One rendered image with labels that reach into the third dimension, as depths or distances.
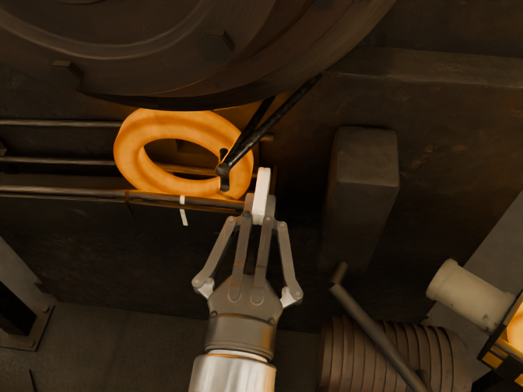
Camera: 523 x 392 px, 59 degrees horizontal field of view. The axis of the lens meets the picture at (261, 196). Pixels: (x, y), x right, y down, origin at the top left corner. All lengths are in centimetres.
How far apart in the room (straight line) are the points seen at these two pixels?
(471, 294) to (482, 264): 90
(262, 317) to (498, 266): 111
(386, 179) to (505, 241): 107
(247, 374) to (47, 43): 33
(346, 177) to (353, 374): 32
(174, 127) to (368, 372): 45
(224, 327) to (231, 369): 4
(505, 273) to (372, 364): 87
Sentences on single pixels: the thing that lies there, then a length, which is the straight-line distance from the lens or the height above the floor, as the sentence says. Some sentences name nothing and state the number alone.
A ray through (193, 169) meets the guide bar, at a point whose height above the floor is 70.
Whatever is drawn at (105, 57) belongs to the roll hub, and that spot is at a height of 101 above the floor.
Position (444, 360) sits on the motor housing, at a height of 53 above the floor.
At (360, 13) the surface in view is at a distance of 41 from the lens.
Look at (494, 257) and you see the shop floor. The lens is 155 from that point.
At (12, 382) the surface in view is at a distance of 140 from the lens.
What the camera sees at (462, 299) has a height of 69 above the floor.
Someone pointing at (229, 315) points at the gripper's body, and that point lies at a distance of 49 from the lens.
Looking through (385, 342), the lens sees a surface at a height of 57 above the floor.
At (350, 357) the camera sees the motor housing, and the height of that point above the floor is 53.
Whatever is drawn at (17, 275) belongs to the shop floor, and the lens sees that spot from 154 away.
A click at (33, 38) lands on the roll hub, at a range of 38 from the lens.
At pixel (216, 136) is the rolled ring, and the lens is 55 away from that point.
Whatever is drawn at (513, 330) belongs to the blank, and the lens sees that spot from 64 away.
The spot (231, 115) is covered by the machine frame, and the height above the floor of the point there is 79.
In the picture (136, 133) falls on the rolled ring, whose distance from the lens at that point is 58.
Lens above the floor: 122
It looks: 54 degrees down
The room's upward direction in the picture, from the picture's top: straight up
